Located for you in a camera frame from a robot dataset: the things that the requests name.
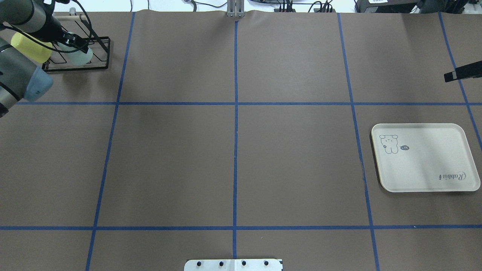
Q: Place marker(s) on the aluminium front camera post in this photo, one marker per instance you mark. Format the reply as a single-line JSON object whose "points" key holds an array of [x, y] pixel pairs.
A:
{"points": [[235, 8]]}

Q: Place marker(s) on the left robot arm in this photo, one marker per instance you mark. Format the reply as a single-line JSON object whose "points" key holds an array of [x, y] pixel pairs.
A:
{"points": [[20, 77]]}

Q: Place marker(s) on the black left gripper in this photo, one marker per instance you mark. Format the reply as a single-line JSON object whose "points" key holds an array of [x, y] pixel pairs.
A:
{"points": [[53, 32]]}

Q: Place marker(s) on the yellow cup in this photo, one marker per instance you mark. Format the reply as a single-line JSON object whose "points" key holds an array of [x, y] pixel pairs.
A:
{"points": [[32, 48]]}

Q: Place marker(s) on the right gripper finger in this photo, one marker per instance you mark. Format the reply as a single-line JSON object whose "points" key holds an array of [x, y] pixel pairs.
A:
{"points": [[472, 70]]}

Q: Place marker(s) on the cream rabbit tray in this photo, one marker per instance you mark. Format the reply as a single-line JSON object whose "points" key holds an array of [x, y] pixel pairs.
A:
{"points": [[424, 157]]}

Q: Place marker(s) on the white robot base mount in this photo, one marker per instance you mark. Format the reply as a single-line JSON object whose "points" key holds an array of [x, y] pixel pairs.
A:
{"points": [[234, 265]]}

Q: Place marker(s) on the black wire cup rack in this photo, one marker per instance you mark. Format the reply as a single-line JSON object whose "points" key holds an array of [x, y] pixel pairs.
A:
{"points": [[78, 23]]}

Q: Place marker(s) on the light green cup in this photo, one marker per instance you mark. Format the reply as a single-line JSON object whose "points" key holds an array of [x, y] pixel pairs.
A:
{"points": [[78, 57]]}

